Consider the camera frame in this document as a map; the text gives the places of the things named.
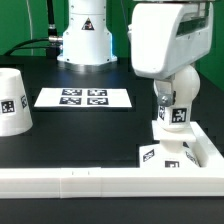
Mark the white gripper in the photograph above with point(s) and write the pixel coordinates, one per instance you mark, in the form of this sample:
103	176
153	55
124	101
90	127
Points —
166	37

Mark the white L-shaped fence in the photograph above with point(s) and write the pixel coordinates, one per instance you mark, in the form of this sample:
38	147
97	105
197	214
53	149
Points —
205	178

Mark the white lamp base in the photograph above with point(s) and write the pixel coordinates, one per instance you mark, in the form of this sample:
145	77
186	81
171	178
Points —
171	151

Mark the white lamp bulb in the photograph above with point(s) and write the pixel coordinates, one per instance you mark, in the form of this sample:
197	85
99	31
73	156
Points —
186	84

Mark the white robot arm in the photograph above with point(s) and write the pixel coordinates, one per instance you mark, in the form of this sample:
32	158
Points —
87	43

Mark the white lamp shade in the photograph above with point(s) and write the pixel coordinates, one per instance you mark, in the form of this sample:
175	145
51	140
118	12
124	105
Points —
15	117

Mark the white marker sheet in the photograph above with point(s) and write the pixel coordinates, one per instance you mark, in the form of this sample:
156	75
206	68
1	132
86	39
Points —
83	97

